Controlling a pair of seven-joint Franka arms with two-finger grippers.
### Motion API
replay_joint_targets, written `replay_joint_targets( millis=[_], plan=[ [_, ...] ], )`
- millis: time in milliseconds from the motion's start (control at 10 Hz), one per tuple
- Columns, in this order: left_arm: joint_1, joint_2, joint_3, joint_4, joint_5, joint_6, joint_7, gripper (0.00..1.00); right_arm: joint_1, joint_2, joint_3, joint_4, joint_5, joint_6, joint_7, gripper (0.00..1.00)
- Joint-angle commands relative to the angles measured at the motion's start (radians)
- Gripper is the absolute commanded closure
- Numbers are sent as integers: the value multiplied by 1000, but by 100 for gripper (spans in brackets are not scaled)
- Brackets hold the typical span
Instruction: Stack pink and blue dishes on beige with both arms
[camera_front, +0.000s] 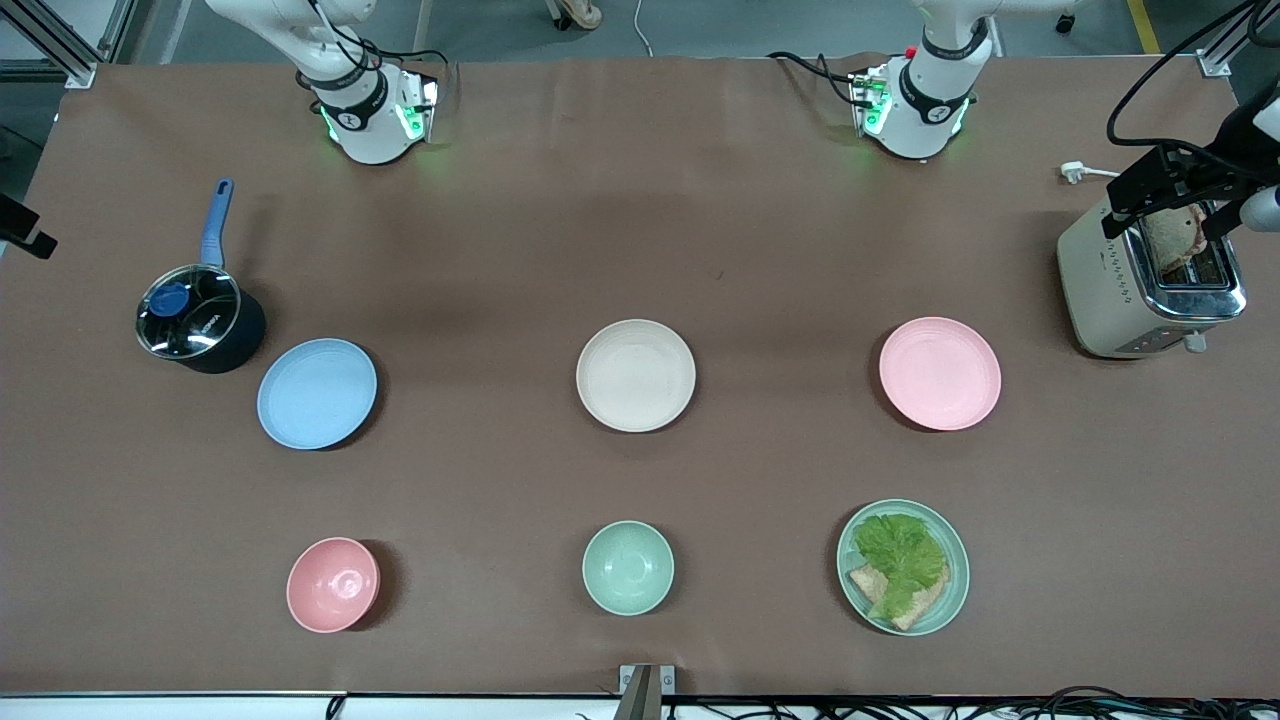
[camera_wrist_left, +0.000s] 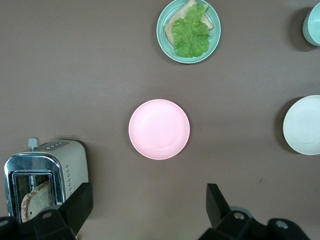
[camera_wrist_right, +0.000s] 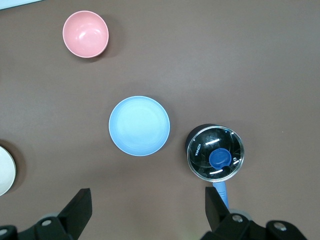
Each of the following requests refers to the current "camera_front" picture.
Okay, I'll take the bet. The pink plate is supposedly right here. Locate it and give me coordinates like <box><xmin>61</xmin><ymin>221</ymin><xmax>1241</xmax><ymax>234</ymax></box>
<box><xmin>879</xmin><ymin>316</ymin><xmax>1002</xmax><ymax>432</ymax></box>

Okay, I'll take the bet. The blue plate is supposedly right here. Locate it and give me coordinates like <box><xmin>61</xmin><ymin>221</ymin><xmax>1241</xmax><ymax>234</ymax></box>
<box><xmin>256</xmin><ymin>338</ymin><xmax>379</xmax><ymax>451</ymax></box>

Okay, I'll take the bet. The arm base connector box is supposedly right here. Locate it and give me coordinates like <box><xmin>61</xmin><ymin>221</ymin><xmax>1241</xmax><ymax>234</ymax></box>
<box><xmin>398</xmin><ymin>72</ymin><xmax>443</xmax><ymax>143</ymax></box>
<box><xmin>848</xmin><ymin>64</ymin><xmax>893</xmax><ymax>138</ymax></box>

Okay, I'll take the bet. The brown toast slice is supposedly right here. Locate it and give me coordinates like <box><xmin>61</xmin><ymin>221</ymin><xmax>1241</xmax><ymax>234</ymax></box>
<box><xmin>1140</xmin><ymin>205</ymin><xmax>1211</xmax><ymax>277</ymax></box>

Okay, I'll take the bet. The beige and chrome toaster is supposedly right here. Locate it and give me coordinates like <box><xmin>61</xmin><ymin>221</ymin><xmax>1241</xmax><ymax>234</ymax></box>
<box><xmin>1057</xmin><ymin>195</ymin><xmax>1249</xmax><ymax>360</ymax></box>

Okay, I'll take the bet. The glass lid with blue knob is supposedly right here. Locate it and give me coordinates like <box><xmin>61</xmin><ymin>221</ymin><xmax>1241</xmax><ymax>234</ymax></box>
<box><xmin>136</xmin><ymin>264</ymin><xmax>243</xmax><ymax>359</ymax></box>

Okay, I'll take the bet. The green lettuce leaf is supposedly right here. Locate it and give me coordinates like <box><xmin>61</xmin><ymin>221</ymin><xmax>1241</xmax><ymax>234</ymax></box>
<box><xmin>852</xmin><ymin>513</ymin><xmax>949</xmax><ymax>621</ymax></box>

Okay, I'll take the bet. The green plate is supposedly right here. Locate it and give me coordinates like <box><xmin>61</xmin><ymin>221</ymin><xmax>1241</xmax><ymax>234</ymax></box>
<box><xmin>836</xmin><ymin>498</ymin><xmax>971</xmax><ymax>637</ymax></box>

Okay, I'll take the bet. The bread slice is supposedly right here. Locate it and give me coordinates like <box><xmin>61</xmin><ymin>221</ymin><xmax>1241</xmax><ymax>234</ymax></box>
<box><xmin>848</xmin><ymin>562</ymin><xmax>952</xmax><ymax>632</ymax></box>

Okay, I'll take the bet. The brown table cover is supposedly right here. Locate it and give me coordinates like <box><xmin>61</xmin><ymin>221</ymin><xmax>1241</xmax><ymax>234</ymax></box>
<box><xmin>0</xmin><ymin>52</ymin><xmax>1280</xmax><ymax>699</ymax></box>

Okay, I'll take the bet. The small pink bowl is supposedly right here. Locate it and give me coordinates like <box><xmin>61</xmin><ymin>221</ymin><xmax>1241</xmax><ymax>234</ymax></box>
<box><xmin>286</xmin><ymin>537</ymin><xmax>381</xmax><ymax>634</ymax></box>

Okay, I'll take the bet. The beige plate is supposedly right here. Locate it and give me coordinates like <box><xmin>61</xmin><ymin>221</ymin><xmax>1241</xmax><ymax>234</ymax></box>
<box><xmin>576</xmin><ymin>319</ymin><xmax>697</xmax><ymax>434</ymax></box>

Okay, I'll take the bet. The small green bowl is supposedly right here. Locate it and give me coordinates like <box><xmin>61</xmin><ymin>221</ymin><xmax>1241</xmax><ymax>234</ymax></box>
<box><xmin>582</xmin><ymin>520</ymin><xmax>675</xmax><ymax>617</ymax></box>

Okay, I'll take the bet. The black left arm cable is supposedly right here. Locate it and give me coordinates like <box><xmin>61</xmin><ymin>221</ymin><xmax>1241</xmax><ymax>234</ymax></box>
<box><xmin>1105</xmin><ymin>0</ymin><xmax>1280</xmax><ymax>153</ymax></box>

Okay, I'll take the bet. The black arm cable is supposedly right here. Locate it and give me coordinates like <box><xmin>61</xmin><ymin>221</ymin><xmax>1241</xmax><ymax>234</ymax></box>
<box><xmin>300</xmin><ymin>0</ymin><xmax>451</xmax><ymax>96</ymax></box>
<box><xmin>1105</xmin><ymin>0</ymin><xmax>1280</xmax><ymax>153</ymax></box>

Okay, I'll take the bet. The aluminium frame post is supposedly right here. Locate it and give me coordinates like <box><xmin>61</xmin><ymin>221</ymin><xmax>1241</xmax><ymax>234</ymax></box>
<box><xmin>0</xmin><ymin>0</ymin><xmax>98</xmax><ymax>89</ymax></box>
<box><xmin>1195</xmin><ymin>0</ymin><xmax>1280</xmax><ymax>79</ymax></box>

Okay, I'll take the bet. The dark saucepan with blue handle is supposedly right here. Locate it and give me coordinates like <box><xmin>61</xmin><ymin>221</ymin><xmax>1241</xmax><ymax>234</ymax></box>
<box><xmin>135</xmin><ymin>178</ymin><xmax>268</xmax><ymax>376</ymax></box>

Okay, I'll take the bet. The black base cable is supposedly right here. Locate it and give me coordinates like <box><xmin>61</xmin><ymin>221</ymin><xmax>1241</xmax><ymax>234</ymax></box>
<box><xmin>766</xmin><ymin>50</ymin><xmax>863</xmax><ymax>106</ymax></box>

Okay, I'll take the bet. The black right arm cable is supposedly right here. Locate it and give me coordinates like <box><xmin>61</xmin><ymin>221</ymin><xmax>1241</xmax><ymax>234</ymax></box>
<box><xmin>300</xmin><ymin>0</ymin><xmax>451</xmax><ymax>96</ymax></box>

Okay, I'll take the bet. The black floor cable bundle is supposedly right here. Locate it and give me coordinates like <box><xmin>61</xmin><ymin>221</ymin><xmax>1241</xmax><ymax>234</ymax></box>
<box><xmin>660</xmin><ymin>684</ymin><xmax>1280</xmax><ymax>720</ymax></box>

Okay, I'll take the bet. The metal table edge bracket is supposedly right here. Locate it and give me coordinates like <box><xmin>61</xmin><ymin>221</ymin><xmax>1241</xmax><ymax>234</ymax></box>
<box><xmin>618</xmin><ymin>664</ymin><xmax>677</xmax><ymax>720</ymax></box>

